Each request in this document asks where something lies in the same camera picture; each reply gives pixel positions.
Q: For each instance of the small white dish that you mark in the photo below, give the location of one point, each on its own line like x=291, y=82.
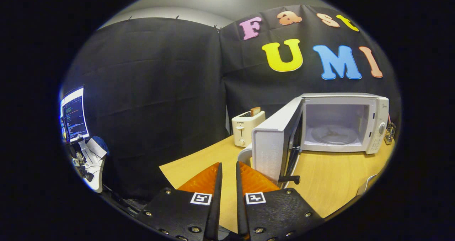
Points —
x=364, y=187

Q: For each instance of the glass turntable plate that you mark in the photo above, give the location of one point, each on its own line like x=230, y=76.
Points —
x=334, y=136

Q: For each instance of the black backdrop cloth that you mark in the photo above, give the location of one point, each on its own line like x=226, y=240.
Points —
x=153, y=91

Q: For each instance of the toast slice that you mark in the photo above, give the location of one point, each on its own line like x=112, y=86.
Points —
x=255, y=111

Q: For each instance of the white plastic device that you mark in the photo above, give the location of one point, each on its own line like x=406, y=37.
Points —
x=94, y=170

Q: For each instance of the cream toaster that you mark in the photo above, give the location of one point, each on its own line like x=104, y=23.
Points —
x=245, y=129

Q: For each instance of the computer monitor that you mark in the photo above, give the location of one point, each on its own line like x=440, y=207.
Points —
x=74, y=116

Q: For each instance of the white microwave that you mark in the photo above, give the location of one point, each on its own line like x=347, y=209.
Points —
x=376, y=127

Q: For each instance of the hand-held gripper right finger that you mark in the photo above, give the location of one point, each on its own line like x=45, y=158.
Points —
x=241, y=205

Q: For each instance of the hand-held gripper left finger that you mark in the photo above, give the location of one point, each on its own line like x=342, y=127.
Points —
x=217, y=205

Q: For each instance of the metal mesh holder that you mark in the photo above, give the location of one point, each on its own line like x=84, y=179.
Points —
x=390, y=132

